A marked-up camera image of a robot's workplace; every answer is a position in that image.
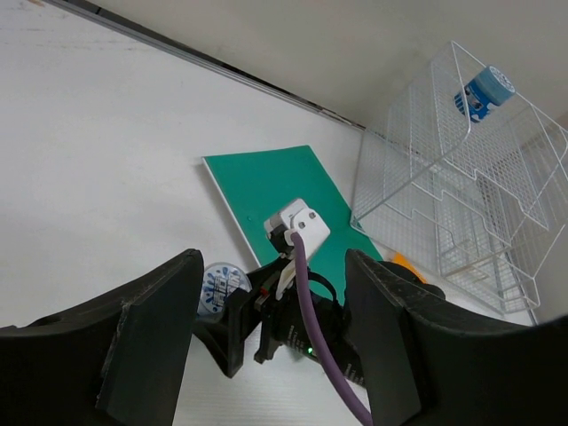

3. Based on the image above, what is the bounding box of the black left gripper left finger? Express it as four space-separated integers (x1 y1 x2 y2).
1 249 204 425

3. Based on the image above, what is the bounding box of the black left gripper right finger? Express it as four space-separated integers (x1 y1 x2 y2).
345 249 567 425

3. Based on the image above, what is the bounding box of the green notebook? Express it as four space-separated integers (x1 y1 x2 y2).
204 146 382 304

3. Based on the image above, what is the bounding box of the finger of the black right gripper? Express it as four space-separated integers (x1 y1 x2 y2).
193 265 275 378

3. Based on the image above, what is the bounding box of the white wire desk organizer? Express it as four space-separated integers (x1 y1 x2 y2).
351 42 567 314

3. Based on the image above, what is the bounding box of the metal rail at back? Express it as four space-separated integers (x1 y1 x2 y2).
46 0 366 130

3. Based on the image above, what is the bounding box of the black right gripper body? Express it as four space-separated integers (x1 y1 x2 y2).
252 261 365 386

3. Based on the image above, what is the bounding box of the blue white jar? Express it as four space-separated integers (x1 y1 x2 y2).
197 262 252 319
454 66 516 123

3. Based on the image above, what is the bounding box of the orange notebook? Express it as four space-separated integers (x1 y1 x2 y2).
391 252 428 284

